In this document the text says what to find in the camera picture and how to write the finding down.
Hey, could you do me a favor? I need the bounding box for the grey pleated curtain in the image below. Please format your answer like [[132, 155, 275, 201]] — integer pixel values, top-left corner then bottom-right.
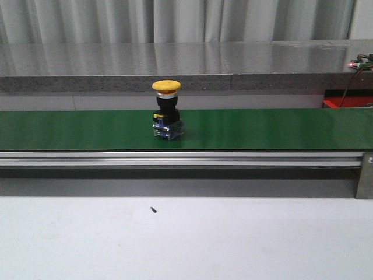
[[1, 1, 355, 44]]

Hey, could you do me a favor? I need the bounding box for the steel conveyor support bracket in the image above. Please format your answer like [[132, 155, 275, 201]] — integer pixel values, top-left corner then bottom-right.
[[355, 152, 373, 200]]

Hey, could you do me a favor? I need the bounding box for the grey stone counter slab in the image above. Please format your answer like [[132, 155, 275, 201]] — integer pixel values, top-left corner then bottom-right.
[[1, 39, 372, 92]]

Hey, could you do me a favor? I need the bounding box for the green circuit board red LED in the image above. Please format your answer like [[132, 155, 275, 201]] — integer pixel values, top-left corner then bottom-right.
[[347, 53, 373, 70]]

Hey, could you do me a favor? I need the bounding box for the thin brown wire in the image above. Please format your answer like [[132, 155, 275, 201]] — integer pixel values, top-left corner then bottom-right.
[[339, 67, 364, 108]]

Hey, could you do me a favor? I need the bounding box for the yellow mushroom push button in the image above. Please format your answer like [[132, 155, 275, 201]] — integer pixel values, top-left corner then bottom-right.
[[152, 79, 183, 140]]

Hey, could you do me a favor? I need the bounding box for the green conveyor belt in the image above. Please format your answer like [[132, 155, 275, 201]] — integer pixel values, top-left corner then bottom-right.
[[1, 108, 372, 151]]

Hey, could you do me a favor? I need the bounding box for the aluminium conveyor side rail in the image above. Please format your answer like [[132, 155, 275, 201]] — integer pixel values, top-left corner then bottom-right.
[[1, 151, 372, 167]]

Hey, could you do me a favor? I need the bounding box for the red bin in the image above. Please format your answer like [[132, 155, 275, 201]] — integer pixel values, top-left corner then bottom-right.
[[322, 89, 372, 109]]

